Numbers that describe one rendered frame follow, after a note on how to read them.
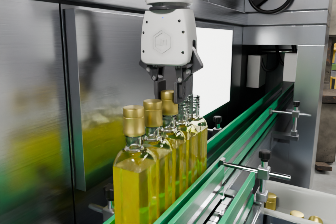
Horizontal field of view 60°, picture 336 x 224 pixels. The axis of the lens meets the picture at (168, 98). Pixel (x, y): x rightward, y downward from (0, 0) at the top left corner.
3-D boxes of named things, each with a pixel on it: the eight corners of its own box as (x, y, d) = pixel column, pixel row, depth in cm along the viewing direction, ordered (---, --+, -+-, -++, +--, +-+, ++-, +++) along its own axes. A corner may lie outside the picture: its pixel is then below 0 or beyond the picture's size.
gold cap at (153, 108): (163, 122, 54) (163, 98, 53) (162, 127, 51) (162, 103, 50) (144, 121, 54) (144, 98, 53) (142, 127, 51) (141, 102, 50)
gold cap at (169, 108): (166, 110, 59) (166, 89, 59) (181, 112, 58) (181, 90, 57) (157, 114, 56) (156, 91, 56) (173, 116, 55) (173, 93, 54)
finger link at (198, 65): (176, 29, 53) (162, 55, 55) (209, 53, 50) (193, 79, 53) (179, 30, 54) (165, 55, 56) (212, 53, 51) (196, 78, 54)
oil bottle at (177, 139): (164, 214, 66) (164, 123, 61) (187, 222, 63) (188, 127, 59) (150, 228, 61) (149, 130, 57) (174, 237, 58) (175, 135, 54)
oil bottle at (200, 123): (186, 191, 76) (187, 112, 71) (206, 197, 73) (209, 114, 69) (176, 202, 71) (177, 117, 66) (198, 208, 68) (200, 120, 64)
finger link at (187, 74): (173, 68, 53) (173, 104, 55) (189, 69, 52) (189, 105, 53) (181, 66, 56) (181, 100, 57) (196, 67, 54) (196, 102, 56)
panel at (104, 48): (224, 103, 134) (227, 27, 127) (230, 103, 133) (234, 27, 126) (74, 188, 57) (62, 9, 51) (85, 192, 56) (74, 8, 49)
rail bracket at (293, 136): (268, 145, 135) (271, 98, 130) (308, 152, 127) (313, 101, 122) (266, 148, 131) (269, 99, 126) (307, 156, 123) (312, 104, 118)
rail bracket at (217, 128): (204, 149, 106) (205, 113, 103) (222, 152, 103) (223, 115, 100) (199, 152, 103) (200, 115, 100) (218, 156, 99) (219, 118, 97)
